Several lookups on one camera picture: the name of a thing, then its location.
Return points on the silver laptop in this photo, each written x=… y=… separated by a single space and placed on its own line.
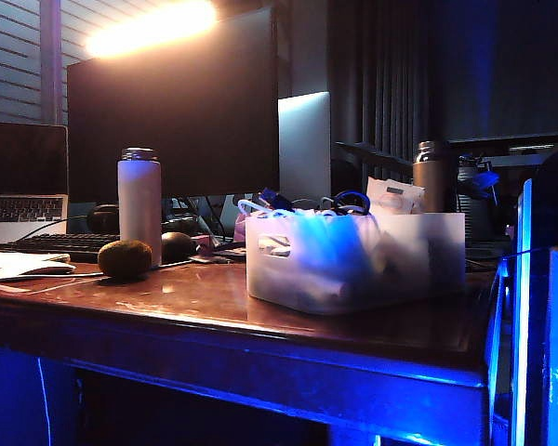
x=23 y=186

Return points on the white papers stack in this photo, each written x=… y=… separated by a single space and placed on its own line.
x=18 y=266

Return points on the blue lit white box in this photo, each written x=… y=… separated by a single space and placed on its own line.
x=546 y=316

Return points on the dark metal water bottle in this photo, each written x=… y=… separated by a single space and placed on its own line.
x=429 y=179

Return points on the dark wooden desk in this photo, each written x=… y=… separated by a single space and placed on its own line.
x=242 y=344

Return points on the translucent plastic storage box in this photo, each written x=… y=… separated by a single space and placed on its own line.
x=349 y=265

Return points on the black headphones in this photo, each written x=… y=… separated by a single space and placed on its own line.
x=103 y=218

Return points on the black computer mouse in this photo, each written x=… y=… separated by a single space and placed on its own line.
x=176 y=245

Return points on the white paper packet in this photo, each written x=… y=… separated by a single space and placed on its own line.
x=393 y=197

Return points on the white insulated water bottle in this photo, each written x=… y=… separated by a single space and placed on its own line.
x=139 y=204

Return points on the silver computer tower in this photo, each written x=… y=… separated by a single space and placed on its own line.
x=304 y=144

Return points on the brown fuzzy kiwi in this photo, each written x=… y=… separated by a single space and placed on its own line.
x=124 y=259

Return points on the large black computer monitor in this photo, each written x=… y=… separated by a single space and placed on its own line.
x=176 y=121

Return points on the black computer keyboard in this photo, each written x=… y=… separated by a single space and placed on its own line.
x=60 y=243

